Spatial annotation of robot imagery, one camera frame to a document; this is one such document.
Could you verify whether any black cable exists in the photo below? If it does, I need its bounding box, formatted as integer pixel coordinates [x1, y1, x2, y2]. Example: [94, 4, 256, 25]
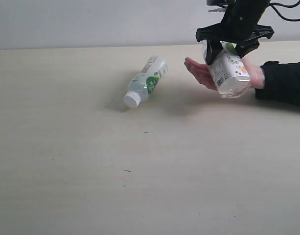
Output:
[269, 0, 300, 22]

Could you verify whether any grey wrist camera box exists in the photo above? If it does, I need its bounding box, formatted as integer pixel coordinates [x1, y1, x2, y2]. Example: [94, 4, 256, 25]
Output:
[207, 0, 229, 12]

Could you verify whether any clear bottle white cartoon label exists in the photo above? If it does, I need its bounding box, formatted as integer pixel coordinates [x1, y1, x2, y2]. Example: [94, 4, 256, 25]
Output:
[208, 41, 252, 98]

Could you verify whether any person's open hand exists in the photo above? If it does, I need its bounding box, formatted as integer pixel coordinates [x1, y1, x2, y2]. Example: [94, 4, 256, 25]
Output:
[184, 57, 265, 92]

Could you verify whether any white cap green label bottle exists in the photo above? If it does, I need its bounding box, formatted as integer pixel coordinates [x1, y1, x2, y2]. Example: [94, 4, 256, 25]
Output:
[123, 56, 168, 108]

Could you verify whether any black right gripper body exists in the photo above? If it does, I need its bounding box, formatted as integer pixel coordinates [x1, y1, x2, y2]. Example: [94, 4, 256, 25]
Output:
[196, 0, 274, 46]

